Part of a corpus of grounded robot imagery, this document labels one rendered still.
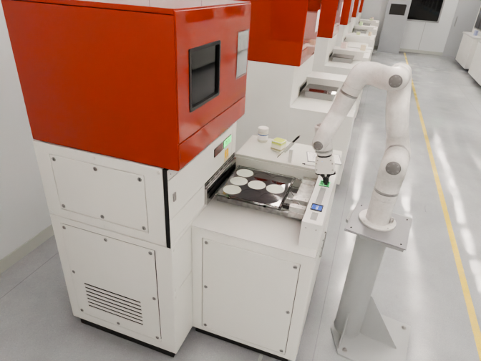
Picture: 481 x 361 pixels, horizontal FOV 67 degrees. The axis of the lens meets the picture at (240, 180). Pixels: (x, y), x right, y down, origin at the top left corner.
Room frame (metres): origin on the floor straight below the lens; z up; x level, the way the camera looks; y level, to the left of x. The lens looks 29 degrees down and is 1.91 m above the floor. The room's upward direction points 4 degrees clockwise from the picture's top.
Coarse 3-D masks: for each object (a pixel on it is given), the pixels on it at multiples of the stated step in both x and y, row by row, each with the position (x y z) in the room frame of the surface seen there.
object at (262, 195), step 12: (240, 168) 2.00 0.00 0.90; (228, 180) 1.84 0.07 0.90; (252, 180) 1.86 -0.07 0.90; (264, 180) 1.87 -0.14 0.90; (276, 180) 1.88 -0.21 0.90; (288, 180) 1.88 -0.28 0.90; (240, 192) 1.72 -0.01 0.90; (252, 192) 1.73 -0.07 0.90; (264, 192) 1.73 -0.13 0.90; (276, 204) 1.62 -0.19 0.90
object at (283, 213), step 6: (222, 198) 1.74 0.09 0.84; (234, 204) 1.71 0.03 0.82; (240, 204) 1.70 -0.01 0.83; (246, 204) 1.69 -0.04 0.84; (252, 204) 1.68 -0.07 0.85; (258, 210) 1.67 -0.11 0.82; (264, 210) 1.66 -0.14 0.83; (270, 210) 1.65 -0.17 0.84; (276, 210) 1.64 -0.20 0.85; (282, 210) 1.64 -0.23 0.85; (288, 216) 1.62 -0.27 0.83
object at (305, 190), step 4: (304, 184) 1.89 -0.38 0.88; (300, 188) 1.83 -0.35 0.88; (304, 188) 1.84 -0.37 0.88; (308, 188) 1.84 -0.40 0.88; (312, 188) 1.84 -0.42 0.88; (300, 192) 1.79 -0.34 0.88; (304, 192) 1.80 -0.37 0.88; (308, 192) 1.80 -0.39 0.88; (300, 196) 1.75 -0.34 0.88; (304, 196) 1.75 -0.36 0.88; (308, 196) 1.75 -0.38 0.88; (308, 200) 1.71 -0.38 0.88; (288, 212) 1.59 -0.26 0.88; (292, 212) 1.58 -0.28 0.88; (292, 216) 1.58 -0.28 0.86; (296, 216) 1.57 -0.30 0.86; (300, 216) 1.57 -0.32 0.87
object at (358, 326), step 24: (360, 240) 1.59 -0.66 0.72; (360, 264) 1.56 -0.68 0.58; (360, 288) 1.55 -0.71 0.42; (360, 312) 1.55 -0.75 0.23; (336, 336) 1.55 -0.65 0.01; (360, 336) 1.56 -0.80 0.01; (384, 336) 1.52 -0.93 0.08; (408, 336) 1.58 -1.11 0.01; (360, 360) 1.39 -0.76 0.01; (384, 360) 1.40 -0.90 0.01
